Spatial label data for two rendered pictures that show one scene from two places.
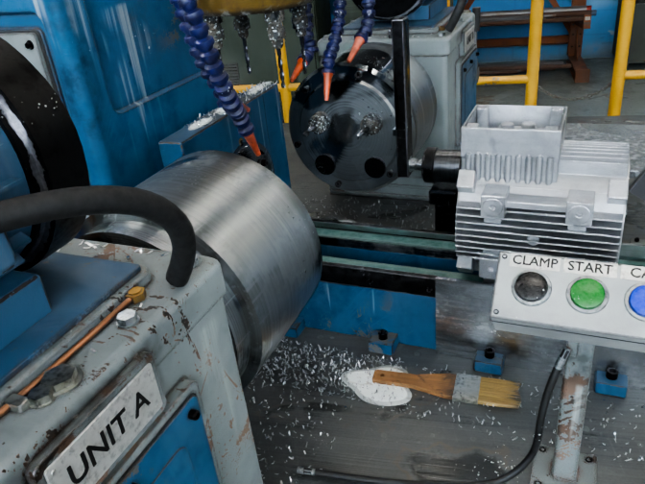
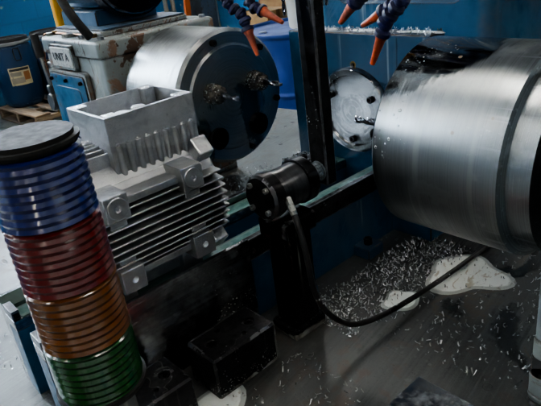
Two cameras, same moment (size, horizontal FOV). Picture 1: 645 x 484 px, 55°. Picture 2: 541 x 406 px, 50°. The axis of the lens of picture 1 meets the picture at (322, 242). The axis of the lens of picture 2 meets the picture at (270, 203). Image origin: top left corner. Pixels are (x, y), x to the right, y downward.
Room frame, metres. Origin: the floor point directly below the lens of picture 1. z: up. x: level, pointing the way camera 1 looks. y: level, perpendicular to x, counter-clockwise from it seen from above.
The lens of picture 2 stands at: (1.20, -0.84, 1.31)
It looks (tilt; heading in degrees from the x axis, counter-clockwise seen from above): 25 degrees down; 115
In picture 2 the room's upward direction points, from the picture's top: 8 degrees counter-clockwise
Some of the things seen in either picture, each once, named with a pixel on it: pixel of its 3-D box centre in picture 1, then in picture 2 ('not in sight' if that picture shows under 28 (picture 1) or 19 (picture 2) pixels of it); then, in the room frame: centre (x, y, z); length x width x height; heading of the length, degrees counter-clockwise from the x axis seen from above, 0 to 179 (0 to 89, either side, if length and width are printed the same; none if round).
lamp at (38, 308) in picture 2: not in sight; (78, 304); (0.94, -0.60, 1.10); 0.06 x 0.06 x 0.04
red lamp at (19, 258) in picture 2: not in sight; (60, 246); (0.94, -0.60, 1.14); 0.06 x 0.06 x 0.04
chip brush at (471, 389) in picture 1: (444, 385); not in sight; (0.66, -0.15, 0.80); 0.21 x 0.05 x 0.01; 69
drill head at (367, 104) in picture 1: (370, 111); (513, 146); (1.20, -0.12, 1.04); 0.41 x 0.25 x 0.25; 154
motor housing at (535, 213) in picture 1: (540, 209); (123, 207); (0.75, -0.30, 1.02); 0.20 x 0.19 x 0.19; 64
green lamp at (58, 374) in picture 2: not in sight; (95, 357); (0.94, -0.60, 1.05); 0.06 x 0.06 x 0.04
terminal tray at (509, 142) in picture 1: (513, 143); (134, 127); (0.77, -0.27, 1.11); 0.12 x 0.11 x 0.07; 64
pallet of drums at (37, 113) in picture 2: not in sight; (67, 68); (-2.81, 3.59, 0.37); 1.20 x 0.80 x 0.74; 69
